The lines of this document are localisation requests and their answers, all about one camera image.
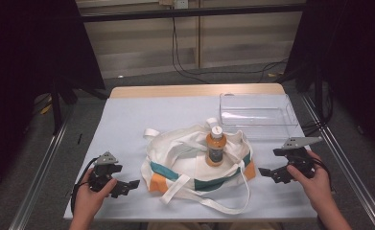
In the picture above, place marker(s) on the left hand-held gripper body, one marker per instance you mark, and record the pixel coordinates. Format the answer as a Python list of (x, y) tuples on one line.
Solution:
[(103, 171)]

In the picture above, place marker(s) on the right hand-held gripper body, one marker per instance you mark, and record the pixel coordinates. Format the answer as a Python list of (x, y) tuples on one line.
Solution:
[(298, 156)]

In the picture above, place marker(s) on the clear plastic bin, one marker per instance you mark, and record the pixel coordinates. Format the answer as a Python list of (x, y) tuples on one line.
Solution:
[(258, 111)]

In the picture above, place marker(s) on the orange juice bottle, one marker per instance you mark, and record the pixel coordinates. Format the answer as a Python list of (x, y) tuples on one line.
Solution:
[(215, 150)]

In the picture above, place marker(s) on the white canvas tote bag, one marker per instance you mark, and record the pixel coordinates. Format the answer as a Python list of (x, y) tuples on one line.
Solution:
[(188, 166)]

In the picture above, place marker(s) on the person's left hand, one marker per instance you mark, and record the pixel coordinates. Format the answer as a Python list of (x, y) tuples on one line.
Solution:
[(86, 201)]

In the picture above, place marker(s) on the person's right hand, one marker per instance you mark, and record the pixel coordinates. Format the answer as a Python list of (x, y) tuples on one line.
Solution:
[(317, 187)]

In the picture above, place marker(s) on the pale grey table mat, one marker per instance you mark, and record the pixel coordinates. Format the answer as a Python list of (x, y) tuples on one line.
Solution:
[(127, 127)]

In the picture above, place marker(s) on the black metal stand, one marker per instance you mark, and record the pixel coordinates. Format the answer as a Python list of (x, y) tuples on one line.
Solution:
[(56, 108), (317, 96)]

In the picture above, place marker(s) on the yellow floor tape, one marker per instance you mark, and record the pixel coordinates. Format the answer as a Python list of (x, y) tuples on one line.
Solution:
[(46, 109)]

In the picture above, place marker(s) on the black curtain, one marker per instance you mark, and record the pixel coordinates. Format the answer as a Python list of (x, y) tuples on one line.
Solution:
[(351, 48), (22, 64)]

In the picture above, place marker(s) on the black horizontal bar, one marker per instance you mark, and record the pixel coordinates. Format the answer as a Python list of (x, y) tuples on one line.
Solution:
[(191, 12)]

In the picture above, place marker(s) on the aluminium floor rail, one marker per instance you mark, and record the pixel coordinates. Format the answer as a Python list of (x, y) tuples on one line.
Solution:
[(38, 179), (345, 163)]

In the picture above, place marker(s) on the wooden wall post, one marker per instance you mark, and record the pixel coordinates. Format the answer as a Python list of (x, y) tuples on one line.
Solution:
[(199, 38)]

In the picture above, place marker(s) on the white wall socket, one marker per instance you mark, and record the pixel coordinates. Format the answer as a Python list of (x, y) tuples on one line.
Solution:
[(181, 4)]

